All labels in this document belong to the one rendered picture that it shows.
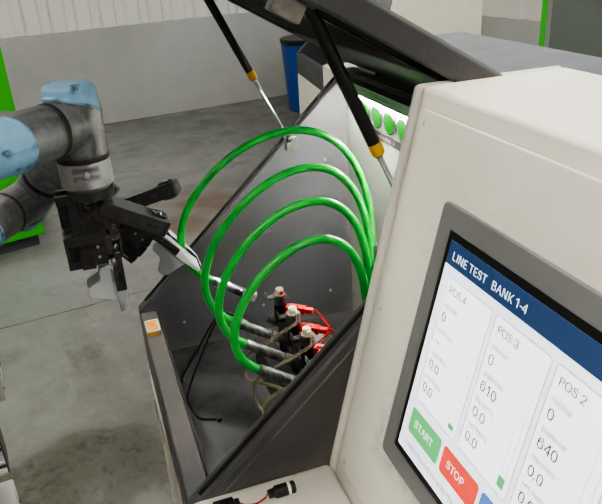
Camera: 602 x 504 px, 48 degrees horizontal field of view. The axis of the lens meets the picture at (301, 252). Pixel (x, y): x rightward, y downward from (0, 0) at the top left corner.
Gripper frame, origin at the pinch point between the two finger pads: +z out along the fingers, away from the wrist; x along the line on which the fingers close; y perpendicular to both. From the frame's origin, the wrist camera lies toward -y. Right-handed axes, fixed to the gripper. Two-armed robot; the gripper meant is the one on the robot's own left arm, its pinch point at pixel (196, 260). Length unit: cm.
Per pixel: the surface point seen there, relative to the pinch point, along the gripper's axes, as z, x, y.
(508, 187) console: 13, 56, -38
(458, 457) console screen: 30, 57, -14
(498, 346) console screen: 22, 60, -26
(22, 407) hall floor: 0, -151, 129
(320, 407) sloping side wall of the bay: 25.8, 28.2, -0.8
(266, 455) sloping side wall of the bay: 24.4, 28.9, 9.9
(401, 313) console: 20.2, 40.6, -20.4
